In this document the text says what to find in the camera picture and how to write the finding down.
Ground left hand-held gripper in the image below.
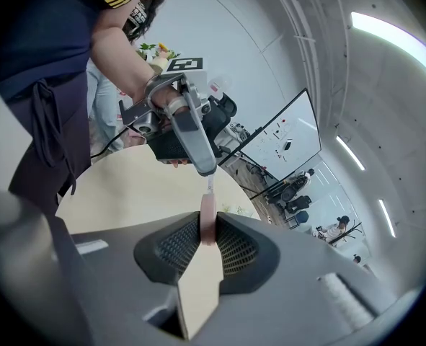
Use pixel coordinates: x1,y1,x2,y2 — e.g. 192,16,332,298
118,56,218,177

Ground whiteboard on black stand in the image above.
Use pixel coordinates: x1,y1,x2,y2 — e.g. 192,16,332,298
218,87,323,194

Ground small green plant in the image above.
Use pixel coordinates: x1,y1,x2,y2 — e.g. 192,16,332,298
221,203,255,218

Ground navy t-shirt yellow print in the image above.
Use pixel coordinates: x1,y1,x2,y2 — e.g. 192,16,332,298
0,0,152,97

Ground person's left hand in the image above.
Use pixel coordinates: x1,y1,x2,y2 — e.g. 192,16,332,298
150,86,192,133

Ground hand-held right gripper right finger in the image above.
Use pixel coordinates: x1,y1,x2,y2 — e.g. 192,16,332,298
205,210,397,346

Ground black cable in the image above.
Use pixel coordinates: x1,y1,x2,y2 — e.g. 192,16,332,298
89,127,129,159

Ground large ceiling light panel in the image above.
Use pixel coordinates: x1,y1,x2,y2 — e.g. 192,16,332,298
350,11,426,84

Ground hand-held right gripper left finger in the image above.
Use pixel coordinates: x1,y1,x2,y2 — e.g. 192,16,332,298
70,210,203,342

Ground black office chair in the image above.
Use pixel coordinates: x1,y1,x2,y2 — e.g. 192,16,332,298
279,185,313,225
201,92,239,159

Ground dark drawstring trousers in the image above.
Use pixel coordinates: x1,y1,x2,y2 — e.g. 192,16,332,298
5,72,93,216

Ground black coat rack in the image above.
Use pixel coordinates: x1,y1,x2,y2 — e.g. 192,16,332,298
327,221,363,248

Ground silver fisheye camera box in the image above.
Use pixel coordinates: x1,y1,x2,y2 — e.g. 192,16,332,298
131,113,160,136

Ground flower bouquet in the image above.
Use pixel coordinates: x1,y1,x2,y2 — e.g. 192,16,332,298
136,41,182,74

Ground person's left forearm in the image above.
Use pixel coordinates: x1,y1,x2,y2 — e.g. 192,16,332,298
91,7,156,102

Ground long ceiling light strip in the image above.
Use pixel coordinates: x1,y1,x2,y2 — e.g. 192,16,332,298
335,134,366,172
378,198,397,239

